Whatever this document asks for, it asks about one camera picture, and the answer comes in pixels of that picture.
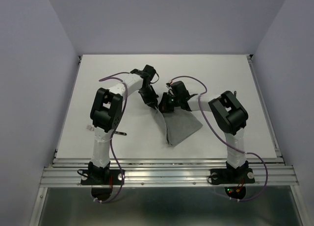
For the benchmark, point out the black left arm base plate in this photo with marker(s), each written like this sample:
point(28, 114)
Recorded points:
point(112, 177)

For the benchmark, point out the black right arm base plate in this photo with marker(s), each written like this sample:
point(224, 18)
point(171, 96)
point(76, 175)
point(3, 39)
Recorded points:
point(230, 176)

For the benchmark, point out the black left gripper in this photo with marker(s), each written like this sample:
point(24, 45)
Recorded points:
point(149, 101)

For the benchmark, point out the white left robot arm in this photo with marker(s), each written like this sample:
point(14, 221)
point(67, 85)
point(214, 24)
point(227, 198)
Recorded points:
point(107, 111)

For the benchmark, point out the grey cloth napkin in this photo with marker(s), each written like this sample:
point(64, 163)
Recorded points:
point(176, 126)

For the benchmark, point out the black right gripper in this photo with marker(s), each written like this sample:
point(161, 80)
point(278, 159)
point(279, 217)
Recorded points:
point(163, 106)

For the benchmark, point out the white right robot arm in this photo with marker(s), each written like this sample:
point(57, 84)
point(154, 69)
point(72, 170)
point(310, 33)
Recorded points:
point(228, 112)

